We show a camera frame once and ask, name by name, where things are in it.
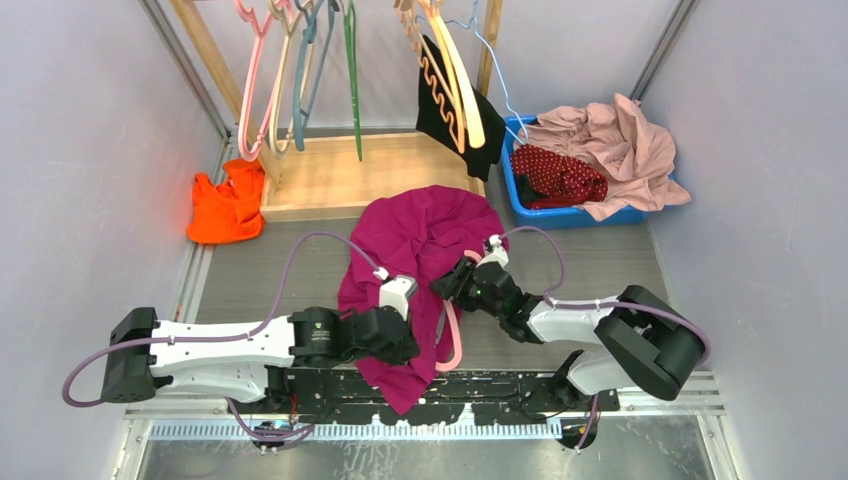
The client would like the wooden hanger rack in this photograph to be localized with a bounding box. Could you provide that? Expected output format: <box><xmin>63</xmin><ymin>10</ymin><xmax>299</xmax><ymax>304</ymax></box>
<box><xmin>168</xmin><ymin>0</ymin><xmax>505</xmax><ymax>223</ymax></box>

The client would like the aluminium rail frame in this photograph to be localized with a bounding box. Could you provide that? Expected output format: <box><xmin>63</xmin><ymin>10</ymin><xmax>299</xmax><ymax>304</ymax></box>
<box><xmin>141</xmin><ymin>371</ymin><xmax>726</xmax><ymax>442</ymax></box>

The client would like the light blue hanger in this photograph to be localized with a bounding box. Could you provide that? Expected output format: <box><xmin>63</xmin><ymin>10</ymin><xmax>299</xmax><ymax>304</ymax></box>
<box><xmin>441</xmin><ymin>1</ymin><xmax>518</xmax><ymax>115</ymax></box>

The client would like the pink garment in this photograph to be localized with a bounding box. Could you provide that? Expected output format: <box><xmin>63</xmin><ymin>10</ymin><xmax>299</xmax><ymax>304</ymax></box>
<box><xmin>513</xmin><ymin>92</ymin><xmax>693</xmax><ymax>223</ymax></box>

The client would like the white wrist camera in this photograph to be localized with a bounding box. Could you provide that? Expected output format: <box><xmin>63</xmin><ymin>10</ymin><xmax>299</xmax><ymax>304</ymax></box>
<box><xmin>378</xmin><ymin>275</ymin><xmax>418</xmax><ymax>321</ymax></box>
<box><xmin>475</xmin><ymin>234</ymin><xmax>509</xmax><ymax>269</ymax></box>

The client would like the cream hanger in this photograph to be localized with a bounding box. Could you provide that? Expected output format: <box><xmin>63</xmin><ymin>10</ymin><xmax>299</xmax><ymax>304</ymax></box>
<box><xmin>268</xmin><ymin>1</ymin><xmax>315</xmax><ymax>158</ymax></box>

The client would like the green hanger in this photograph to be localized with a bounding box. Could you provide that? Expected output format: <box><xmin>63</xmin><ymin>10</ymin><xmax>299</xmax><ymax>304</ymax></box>
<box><xmin>344</xmin><ymin>0</ymin><xmax>364</xmax><ymax>162</ymax></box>

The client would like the light wooden hanger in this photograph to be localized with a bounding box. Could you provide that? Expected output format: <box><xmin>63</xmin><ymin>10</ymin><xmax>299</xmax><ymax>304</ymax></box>
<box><xmin>417</xmin><ymin>1</ymin><xmax>486</xmax><ymax>149</ymax></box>

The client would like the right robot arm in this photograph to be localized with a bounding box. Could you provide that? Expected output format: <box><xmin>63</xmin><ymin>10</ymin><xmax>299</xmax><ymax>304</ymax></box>
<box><xmin>430</xmin><ymin>257</ymin><xmax>711</xmax><ymax>411</ymax></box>

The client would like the pink plastic hanger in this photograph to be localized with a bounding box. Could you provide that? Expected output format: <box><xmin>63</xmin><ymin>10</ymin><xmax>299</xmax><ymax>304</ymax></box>
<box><xmin>231</xmin><ymin>0</ymin><xmax>293</xmax><ymax>163</ymax></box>

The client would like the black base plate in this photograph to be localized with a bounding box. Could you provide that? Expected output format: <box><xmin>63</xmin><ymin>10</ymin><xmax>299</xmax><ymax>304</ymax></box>
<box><xmin>227</xmin><ymin>368</ymin><xmax>621</xmax><ymax>428</ymax></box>

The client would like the black skirt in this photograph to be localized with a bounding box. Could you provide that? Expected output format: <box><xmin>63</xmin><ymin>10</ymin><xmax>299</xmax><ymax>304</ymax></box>
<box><xmin>415</xmin><ymin>34</ymin><xmax>507</xmax><ymax>183</ymax></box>

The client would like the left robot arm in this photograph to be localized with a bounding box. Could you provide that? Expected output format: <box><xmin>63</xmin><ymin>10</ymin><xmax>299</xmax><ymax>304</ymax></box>
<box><xmin>100</xmin><ymin>307</ymin><xmax>420</xmax><ymax>413</ymax></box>

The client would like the magenta skirt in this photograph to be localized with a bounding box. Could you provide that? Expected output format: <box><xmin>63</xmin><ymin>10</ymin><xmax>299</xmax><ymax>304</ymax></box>
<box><xmin>337</xmin><ymin>185</ymin><xmax>505</xmax><ymax>414</ymax></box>

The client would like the blue plastic bin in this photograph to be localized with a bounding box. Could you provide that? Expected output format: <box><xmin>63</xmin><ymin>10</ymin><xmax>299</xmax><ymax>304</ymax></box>
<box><xmin>498</xmin><ymin>116</ymin><xmax>680</xmax><ymax>233</ymax></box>

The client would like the red dotted garment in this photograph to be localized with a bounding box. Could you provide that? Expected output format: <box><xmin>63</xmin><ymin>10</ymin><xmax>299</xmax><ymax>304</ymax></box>
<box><xmin>510</xmin><ymin>145</ymin><xmax>609</xmax><ymax>210</ymax></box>

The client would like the orange garment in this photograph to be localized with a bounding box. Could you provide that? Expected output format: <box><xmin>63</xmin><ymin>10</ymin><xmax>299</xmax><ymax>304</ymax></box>
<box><xmin>186</xmin><ymin>158</ymin><xmax>265</xmax><ymax>245</ymax></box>

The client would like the teal blue hanger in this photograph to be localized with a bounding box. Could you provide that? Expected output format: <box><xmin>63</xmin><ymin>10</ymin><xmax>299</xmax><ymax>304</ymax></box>
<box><xmin>292</xmin><ymin>0</ymin><xmax>340</xmax><ymax>151</ymax></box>

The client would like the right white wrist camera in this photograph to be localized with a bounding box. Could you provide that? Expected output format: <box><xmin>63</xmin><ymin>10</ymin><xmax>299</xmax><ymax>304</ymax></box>
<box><xmin>475</xmin><ymin>234</ymin><xmax>509</xmax><ymax>269</ymax></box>

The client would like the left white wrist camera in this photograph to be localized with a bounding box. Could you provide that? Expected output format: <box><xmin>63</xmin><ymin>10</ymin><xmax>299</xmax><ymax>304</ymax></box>
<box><xmin>378</xmin><ymin>275</ymin><xmax>418</xmax><ymax>321</ymax></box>

